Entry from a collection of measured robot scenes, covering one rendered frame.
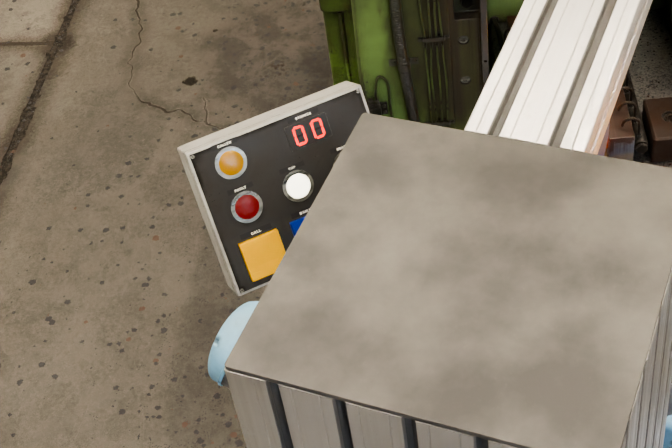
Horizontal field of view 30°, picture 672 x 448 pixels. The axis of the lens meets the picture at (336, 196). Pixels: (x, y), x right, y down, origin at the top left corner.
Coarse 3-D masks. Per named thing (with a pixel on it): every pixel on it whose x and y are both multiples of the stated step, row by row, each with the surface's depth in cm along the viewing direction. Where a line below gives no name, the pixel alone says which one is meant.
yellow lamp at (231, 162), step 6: (222, 156) 218; (228, 156) 219; (234, 156) 219; (240, 156) 219; (222, 162) 219; (228, 162) 219; (234, 162) 219; (240, 162) 220; (222, 168) 219; (228, 168) 219; (234, 168) 219; (240, 168) 220; (228, 174) 219; (234, 174) 220
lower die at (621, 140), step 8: (512, 16) 269; (512, 24) 267; (624, 96) 245; (616, 104) 244; (616, 112) 242; (624, 112) 242; (616, 120) 241; (616, 128) 239; (624, 128) 239; (632, 128) 239; (608, 136) 237; (616, 136) 238; (624, 136) 237; (632, 136) 237; (608, 144) 238; (616, 144) 238; (624, 144) 238; (632, 144) 238; (608, 152) 240; (616, 152) 240; (624, 152) 240; (632, 152) 240; (632, 160) 241
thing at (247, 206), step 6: (240, 198) 221; (246, 198) 221; (252, 198) 221; (240, 204) 221; (246, 204) 221; (252, 204) 222; (258, 204) 222; (240, 210) 221; (246, 210) 221; (252, 210) 222; (258, 210) 222; (240, 216) 221; (246, 216) 222; (252, 216) 222
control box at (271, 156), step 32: (320, 96) 225; (352, 96) 224; (256, 128) 220; (288, 128) 221; (320, 128) 223; (352, 128) 225; (192, 160) 217; (256, 160) 221; (288, 160) 223; (320, 160) 224; (224, 192) 220; (256, 192) 222; (224, 224) 221; (256, 224) 223; (288, 224) 225; (224, 256) 222; (256, 288) 225
